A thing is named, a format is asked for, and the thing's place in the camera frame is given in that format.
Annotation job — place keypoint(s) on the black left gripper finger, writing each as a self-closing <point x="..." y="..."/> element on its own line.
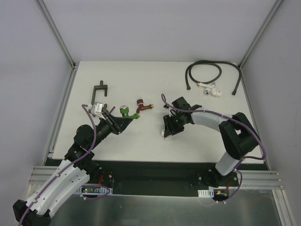
<point x="115" y="118"/>
<point x="123" y="124"/>

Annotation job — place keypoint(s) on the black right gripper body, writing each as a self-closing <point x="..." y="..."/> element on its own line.
<point x="171" y="125"/>

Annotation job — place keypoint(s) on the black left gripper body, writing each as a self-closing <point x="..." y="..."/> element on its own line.
<point x="114" y="124"/>

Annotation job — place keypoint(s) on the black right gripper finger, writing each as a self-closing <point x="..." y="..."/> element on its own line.
<point x="166" y="125"/>
<point x="174" y="132"/>

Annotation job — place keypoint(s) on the white elbow pipe fitting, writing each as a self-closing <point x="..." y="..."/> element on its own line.
<point x="163" y="135"/>

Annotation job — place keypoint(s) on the green plastic faucet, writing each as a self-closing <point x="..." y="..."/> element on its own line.
<point x="124" y="110"/>

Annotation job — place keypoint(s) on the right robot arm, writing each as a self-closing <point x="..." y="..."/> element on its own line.
<point x="238" y="135"/>

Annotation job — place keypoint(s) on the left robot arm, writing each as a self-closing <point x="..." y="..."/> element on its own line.
<point x="76" y="169"/>

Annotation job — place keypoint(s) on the grey metal faucet fixture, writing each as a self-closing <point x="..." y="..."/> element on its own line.
<point x="105" y="109"/>

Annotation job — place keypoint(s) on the brown plastic faucet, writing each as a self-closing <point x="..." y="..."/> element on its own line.
<point x="142" y="107"/>

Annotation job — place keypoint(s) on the white faucet with blue cap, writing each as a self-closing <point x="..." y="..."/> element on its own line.
<point x="210" y="89"/>

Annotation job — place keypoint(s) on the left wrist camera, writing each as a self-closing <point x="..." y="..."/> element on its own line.
<point x="96" y="109"/>

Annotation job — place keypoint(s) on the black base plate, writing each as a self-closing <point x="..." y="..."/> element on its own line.
<point x="179" y="179"/>

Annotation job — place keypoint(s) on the aluminium frame rail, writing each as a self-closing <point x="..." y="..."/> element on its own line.
<point x="252" y="179"/>

